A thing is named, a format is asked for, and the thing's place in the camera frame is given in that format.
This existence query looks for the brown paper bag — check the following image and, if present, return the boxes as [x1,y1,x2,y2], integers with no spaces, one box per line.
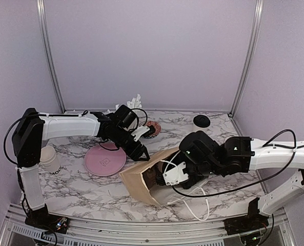
[119,147,210,221]

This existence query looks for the red patterned bowl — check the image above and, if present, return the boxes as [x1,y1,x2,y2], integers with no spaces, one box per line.
[143,120,161,138]

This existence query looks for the white paper coffee cup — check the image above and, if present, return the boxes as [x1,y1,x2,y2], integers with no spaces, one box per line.
[192,125,200,132]

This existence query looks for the stack of white paper cups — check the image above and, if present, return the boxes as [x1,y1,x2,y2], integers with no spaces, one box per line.
[40,146,62,175]

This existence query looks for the pink plate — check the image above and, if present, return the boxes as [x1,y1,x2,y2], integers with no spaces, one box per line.
[84,142,127,177]

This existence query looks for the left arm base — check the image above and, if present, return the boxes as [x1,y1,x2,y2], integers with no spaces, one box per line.
[25,204,70,234]

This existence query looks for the cardboard cup carrier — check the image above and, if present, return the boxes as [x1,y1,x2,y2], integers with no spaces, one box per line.
[143,166,164,189]

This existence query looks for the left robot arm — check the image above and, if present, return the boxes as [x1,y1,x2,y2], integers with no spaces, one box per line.
[6,105,150,228]

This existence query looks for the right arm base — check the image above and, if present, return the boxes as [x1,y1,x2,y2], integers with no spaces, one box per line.
[224,198,269,235]

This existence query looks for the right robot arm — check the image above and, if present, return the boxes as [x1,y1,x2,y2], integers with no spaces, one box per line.
[174,131,304,230]

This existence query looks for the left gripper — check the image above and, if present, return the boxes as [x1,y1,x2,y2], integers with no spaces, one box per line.
[108,126,150,161]

